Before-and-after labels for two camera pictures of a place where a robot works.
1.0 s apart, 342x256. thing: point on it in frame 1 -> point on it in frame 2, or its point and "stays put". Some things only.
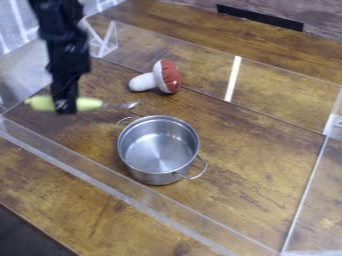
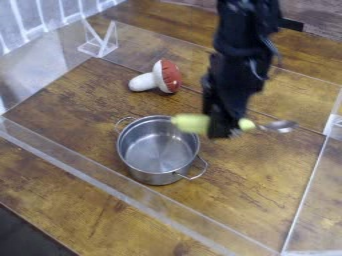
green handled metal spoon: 45,103 -> 195,124
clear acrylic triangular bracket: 100,45 stays put
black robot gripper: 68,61 -> 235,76
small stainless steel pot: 157,147 stays put
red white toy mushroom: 164,77 stays put
